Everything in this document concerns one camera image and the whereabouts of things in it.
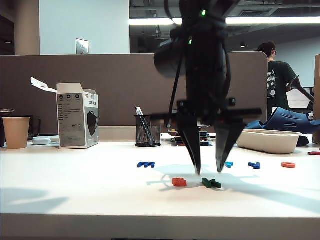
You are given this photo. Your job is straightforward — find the small white case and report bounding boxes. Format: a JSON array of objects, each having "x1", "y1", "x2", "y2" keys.
[{"x1": 31, "y1": 137, "x2": 52, "y2": 146}]

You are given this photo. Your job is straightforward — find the brown paper cup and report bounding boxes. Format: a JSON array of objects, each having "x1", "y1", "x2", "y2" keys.
[{"x1": 1, "y1": 116, "x2": 31, "y2": 150}]

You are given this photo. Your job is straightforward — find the metal wall plate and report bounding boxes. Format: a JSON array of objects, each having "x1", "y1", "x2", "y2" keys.
[{"x1": 75, "y1": 38, "x2": 90, "y2": 55}]

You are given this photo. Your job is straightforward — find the person in dark green shirt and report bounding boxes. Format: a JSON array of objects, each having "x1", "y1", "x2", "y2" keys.
[{"x1": 257, "y1": 41, "x2": 315, "y2": 118}]

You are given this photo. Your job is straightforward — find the white monitor screen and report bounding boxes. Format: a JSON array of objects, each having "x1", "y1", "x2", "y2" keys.
[{"x1": 286, "y1": 87, "x2": 311, "y2": 110}]

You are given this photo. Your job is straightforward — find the white paper sheet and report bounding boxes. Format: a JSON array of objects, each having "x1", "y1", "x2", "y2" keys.
[{"x1": 159, "y1": 133, "x2": 183, "y2": 141}]

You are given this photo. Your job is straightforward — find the white paper pulp tray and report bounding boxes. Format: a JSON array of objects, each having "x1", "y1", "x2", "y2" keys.
[{"x1": 236, "y1": 129, "x2": 303, "y2": 155}]

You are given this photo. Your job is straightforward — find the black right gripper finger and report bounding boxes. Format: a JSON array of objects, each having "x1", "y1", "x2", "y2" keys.
[
  {"x1": 177, "y1": 121, "x2": 203, "y2": 176},
  {"x1": 214, "y1": 123, "x2": 246, "y2": 174}
]

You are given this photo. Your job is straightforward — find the black mesh pen holder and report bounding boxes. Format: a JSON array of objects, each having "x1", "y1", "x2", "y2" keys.
[
  {"x1": 134, "y1": 114, "x2": 163, "y2": 148},
  {"x1": 134, "y1": 106, "x2": 157, "y2": 146}
]

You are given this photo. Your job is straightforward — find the grey funnel shaped bracket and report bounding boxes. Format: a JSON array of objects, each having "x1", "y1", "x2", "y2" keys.
[{"x1": 289, "y1": 75, "x2": 315, "y2": 104}]

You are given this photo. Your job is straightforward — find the blue slotted rubber clog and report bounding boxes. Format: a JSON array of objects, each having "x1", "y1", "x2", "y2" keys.
[{"x1": 261, "y1": 107, "x2": 320, "y2": 148}]

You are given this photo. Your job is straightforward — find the dark transparent glass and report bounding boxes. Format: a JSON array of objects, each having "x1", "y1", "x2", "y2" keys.
[{"x1": 27, "y1": 118, "x2": 41, "y2": 141}]

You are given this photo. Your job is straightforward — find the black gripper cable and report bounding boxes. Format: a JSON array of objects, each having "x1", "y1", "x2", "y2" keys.
[
  {"x1": 212, "y1": 44, "x2": 233, "y2": 118},
  {"x1": 163, "y1": 0, "x2": 187, "y2": 124}
]

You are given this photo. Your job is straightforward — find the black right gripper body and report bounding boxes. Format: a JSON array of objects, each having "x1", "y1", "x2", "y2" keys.
[{"x1": 150, "y1": 72, "x2": 262, "y2": 124}]

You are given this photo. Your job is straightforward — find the green letter k magnet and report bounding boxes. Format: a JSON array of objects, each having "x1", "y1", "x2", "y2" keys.
[{"x1": 201, "y1": 177, "x2": 222, "y2": 189}]

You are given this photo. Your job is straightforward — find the open face mask box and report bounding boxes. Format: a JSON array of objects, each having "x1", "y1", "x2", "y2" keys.
[{"x1": 29, "y1": 77, "x2": 100, "y2": 150}]

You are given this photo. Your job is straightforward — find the long ceiling light strip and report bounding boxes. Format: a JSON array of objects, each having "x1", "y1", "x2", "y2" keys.
[{"x1": 128, "y1": 16, "x2": 320, "y2": 26}]

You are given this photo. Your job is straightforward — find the brown desk divider panel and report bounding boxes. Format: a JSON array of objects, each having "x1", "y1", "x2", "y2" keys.
[{"x1": 0, "y1": 51, "x2": 268, "y2": 144}]

